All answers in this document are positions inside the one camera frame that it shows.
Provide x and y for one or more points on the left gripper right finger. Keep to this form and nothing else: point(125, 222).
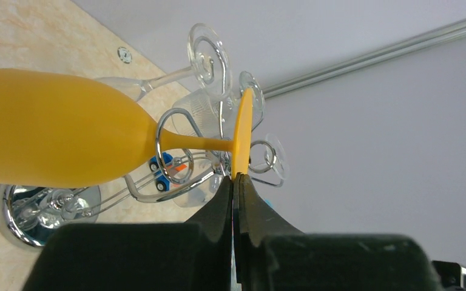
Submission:
point(272, 254)

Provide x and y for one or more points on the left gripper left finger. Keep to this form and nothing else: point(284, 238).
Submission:
point(190, 255)

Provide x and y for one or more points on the clear wine glass front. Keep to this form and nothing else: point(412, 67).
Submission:
point(51, 208)

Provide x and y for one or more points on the clear wine glass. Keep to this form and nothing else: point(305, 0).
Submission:
point(51, 208)
point(209, 65)
point(275, 151)
point(215, 117)

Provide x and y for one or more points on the orange wine glass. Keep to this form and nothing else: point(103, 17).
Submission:
point(66, 131)

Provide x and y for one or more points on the clear wine glass back right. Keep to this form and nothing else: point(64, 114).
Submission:
point(275, 151)

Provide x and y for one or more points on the clear wine glass back middle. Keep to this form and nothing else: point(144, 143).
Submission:
point(215, 117)

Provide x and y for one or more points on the clear wine glass back left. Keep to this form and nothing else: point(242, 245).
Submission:
point(209, 65)

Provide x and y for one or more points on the aluminium corner profile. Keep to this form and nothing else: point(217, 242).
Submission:
point(429, 39)

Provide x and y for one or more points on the chrome wire wine glass rack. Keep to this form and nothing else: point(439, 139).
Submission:
point(175, 177)

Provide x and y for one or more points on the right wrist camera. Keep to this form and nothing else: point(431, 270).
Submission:
point(452, 275)

